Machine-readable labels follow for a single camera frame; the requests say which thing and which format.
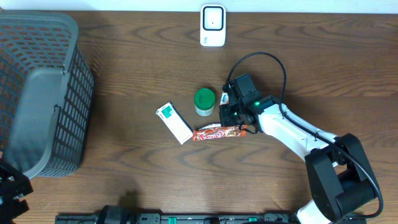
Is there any orange tissue packet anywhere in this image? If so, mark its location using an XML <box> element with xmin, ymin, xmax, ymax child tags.
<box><xmin>220</xmin><ymin>92</ymin><xmax>229</xmax><ymax>106</ymax></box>

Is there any red chocolate bar wrapper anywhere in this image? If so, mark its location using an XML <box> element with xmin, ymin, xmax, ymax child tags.
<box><xmin>192</xmin><ymin>123</ymin><xmax>247</xmax><ymax>141</ymax></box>

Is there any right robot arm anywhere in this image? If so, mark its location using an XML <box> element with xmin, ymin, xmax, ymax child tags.
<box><xmin>220</xmin><ymin>74</ymin><xmax>380</xmax><ymax>223</ymax></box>

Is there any white barcode scanner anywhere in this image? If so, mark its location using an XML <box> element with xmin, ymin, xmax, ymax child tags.
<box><xmin>200</xmin><ymin>4</ymin><xmax>226</xmax><ymax>47</ymax></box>

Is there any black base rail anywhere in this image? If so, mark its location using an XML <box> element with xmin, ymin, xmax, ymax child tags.
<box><xmin>55</xmin><ymin>204</ymin><xmax>368</xmax><ymax>224</ymax></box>

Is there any green lid jar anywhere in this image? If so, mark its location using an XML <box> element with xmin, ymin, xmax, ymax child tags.
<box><xmin>194</xmin><ymin>88</ymin><xmax>216</xmax><ymax>116</ymax></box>

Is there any white medicine box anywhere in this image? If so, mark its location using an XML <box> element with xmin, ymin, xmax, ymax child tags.
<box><xmin>155</xmin><ymin>101</ymin><xmax>193</xmax><ymax>144</ymax></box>

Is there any grey plastic mesh basket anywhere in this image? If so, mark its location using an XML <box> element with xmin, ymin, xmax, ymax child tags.
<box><xmin>1</xmin><ymin>11</ymin><xmax>95</xmax><ymax>178</ymax></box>

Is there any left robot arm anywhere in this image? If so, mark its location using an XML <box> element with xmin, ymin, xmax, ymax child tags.
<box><xmin>1</xmin><ymin>159</ymin><xmax>33</xmax><ymax>224</ymax></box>

